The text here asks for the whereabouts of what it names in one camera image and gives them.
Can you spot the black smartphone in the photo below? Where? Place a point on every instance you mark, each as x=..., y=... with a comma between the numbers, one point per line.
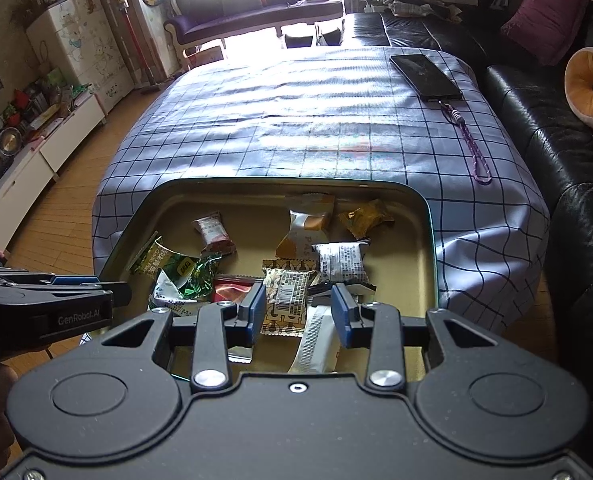
x=426, y=77

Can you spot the gold foil snack packet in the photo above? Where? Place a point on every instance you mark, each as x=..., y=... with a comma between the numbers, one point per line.
x=364, y=220

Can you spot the beige patterned snack packet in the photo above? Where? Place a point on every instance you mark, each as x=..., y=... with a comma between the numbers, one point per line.
x=284, y=295

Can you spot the white snack packet black text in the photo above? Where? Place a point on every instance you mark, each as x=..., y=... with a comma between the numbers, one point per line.
x=341, y=260

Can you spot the long white barcode snack packet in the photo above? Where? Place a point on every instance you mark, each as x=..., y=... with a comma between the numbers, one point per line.
x=316, y=340

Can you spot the black leather sofa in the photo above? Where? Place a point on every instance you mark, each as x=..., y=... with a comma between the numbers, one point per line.
x=551, y=115

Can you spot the white cartoon print cupboard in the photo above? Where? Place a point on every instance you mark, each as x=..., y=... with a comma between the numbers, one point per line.
x=76, y=50

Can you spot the small shiny green snack packet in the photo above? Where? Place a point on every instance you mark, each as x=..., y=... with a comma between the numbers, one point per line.
x=202, y=275

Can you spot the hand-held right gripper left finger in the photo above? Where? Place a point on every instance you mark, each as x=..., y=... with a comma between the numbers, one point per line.
x=257, y=310

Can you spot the green pea snack packet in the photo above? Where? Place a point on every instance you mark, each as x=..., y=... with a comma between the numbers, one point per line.
x=159, y=260

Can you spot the gold metal tray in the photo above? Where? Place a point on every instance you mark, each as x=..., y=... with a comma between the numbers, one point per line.
x=256, y=210

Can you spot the clutter of books and toys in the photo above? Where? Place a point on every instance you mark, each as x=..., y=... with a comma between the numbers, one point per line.
x=31, y=105

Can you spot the white snack packet red picture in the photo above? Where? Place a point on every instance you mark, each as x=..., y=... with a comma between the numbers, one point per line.
x=214, y=232

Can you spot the red and white snack packet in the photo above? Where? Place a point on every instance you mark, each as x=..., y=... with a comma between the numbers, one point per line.
x=231, y=290

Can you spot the purple cushion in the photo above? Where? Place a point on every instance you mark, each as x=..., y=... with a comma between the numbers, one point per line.
x=546, y=20

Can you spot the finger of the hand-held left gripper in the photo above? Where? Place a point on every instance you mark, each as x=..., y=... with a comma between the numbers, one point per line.
x=71, y=280
x=119, y=294

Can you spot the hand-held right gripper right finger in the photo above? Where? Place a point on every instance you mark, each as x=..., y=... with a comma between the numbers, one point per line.
x=341, y=317

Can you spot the white and green snack packet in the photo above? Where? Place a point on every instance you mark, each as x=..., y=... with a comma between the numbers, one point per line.
x=169, y=296

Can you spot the pink cardboard box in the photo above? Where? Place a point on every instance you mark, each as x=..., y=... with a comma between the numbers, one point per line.
x=204, y=57

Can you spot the checked tablecloth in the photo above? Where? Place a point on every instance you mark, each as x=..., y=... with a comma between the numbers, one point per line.
x=301, y=125

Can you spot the white low cabinet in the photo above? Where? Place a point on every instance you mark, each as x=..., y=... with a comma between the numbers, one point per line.
x=61, y=140

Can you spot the pile of papers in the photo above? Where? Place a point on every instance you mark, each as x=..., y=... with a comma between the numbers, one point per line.
x=421, y=10

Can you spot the purple chaise longue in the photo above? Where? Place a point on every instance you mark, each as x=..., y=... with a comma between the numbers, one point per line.
x=256, y=17

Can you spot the red stick vacuum cleaner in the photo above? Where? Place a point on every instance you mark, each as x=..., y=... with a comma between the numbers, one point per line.
x=131, y=35

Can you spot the white and orange snack packet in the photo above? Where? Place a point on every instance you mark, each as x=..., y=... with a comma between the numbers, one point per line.
x=301, y=230

